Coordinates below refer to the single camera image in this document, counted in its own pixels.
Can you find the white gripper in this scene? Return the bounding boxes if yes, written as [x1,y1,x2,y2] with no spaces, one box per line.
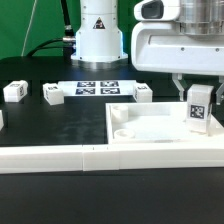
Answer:
[131,22,224,105]

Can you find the white square tabletop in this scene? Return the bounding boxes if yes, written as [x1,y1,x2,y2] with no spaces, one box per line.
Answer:
[106,102,224,144]

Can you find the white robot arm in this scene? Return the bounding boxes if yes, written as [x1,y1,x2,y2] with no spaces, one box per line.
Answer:
[71,0,224,103]

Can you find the white obstacle fence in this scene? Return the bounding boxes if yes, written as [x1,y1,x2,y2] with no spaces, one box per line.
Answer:
[0,140,224,174]

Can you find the white block left edge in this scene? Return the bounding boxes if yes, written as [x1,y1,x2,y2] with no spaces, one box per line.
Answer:
[0,110,4,131]

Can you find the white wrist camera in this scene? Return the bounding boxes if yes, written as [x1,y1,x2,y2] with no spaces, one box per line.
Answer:
[134,0,181,21]

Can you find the white marker base plate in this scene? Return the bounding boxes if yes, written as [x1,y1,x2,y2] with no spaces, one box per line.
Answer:
[58,80,135,96]

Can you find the black cables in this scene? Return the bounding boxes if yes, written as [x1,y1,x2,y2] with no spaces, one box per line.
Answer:
[26,0,76,58]

